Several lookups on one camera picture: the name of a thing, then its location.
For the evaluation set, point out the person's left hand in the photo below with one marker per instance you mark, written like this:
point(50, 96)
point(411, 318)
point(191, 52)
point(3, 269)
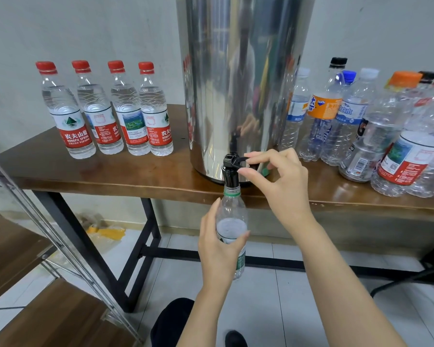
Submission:
point(223, 263)

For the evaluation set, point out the person's right hand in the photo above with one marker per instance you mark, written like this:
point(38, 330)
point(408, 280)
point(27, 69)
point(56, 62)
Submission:
point(286, 188)

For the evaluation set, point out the green bottle cap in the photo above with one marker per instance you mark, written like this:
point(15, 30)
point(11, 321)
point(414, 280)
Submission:
point(265, 170)

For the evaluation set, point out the green label plastic water bottle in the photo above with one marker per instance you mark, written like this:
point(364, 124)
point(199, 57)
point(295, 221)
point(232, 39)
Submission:
point(232, 213)

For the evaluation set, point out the cluster of plastic bottles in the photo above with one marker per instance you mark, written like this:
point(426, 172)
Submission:
point(369, 133)

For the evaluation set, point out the stainless steel water dispenser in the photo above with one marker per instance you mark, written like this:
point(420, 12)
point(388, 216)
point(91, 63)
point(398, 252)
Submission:
point(239, 68)

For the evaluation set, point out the green red label plastic bottle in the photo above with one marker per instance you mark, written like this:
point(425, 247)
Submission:
point(132, 119)

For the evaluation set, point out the wooden metal shelf rack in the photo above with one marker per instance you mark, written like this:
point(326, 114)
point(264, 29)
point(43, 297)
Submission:
point(7, 249)

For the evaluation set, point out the person's right forearm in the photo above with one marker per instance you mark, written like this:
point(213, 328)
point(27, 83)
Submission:
point(354, 292)

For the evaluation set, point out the person's black shoe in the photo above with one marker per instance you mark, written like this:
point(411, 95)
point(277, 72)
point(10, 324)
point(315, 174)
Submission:
point(236, 339)

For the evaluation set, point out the person's black trouser leg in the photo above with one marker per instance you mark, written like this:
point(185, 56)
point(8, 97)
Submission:
point(173, 325)

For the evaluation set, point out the yellow debris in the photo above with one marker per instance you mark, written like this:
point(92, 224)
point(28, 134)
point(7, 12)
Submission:
point(108, 232)

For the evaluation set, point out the black metal table frame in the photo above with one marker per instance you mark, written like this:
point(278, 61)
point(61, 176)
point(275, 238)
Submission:
point(166, 254)

